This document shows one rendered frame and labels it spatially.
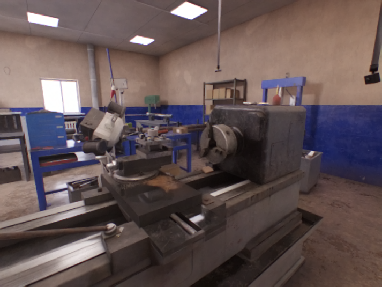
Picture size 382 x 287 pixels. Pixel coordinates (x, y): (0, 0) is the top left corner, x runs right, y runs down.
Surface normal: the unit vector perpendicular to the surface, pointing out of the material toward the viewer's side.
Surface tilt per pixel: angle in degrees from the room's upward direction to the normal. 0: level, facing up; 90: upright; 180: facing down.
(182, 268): 90
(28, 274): 0
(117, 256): 90
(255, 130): 90
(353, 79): 90
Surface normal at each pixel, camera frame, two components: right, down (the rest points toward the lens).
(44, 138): 0.61, 0.15
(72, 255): 0.00, -0.98
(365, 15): -0.79, 0.12
